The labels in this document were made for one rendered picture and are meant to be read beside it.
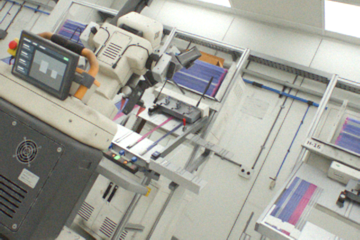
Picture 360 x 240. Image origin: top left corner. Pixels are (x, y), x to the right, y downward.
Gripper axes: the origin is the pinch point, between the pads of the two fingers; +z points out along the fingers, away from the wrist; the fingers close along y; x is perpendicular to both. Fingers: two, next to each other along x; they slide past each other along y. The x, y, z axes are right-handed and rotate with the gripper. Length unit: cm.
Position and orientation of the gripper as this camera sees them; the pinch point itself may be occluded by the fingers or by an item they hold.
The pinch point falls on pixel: (128, 112)
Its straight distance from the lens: 197.7
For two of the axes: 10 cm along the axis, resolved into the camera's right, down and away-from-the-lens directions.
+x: 2.1, 2.8, -9.4
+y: -8.7, -3.9, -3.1
